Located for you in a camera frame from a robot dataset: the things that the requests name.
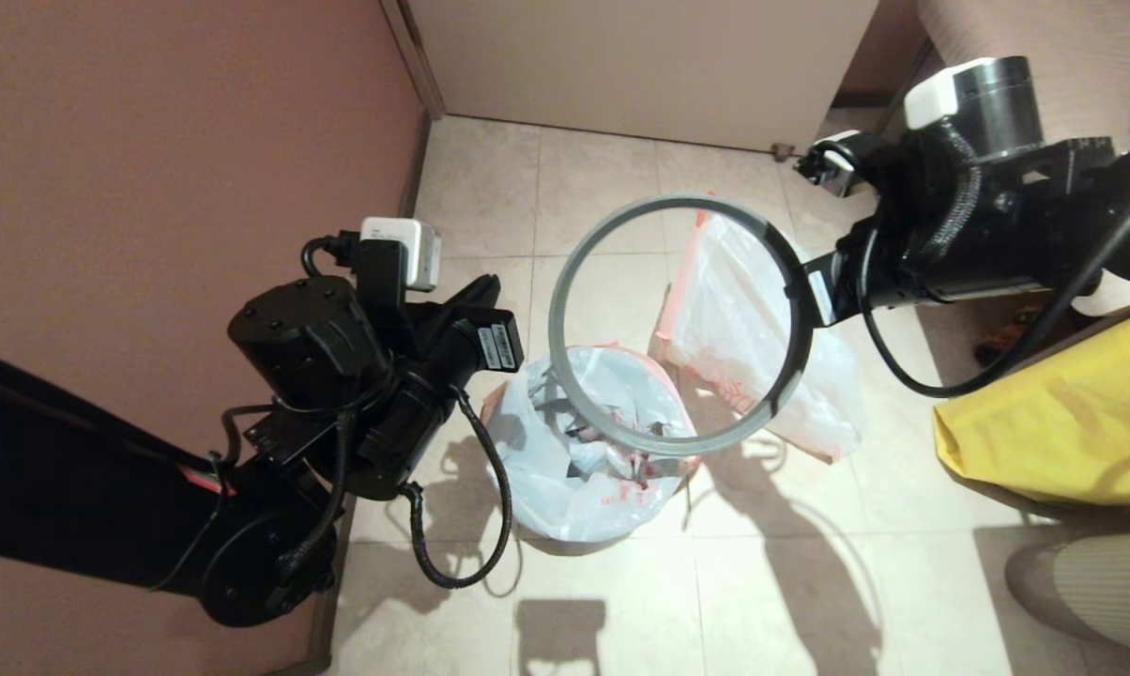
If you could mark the small metal door fitting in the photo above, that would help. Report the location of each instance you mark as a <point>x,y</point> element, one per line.
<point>783,149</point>

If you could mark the grey ribbed cushion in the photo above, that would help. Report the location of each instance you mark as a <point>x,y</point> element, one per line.
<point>1100,591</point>

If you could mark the light woodgrain table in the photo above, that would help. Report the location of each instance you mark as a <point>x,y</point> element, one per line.
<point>1091,47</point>

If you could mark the white door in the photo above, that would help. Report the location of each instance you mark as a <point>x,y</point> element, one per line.
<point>640,66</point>

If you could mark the yellow nonwoven bag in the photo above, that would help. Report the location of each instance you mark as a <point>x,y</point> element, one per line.
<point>1062,432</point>

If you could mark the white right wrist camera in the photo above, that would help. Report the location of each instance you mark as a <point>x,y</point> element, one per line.
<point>847,155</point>

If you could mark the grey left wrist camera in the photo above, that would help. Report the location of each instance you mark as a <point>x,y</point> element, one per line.
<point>401,253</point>

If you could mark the white red-printed trash bag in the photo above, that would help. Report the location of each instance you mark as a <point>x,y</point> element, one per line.
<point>743,310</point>
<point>565,469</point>

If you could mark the black round trash bin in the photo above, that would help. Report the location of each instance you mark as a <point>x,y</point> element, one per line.
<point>565,537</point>

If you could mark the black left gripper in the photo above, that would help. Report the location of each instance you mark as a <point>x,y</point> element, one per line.
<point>358,376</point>

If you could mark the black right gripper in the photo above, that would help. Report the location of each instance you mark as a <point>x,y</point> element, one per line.
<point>950,207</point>

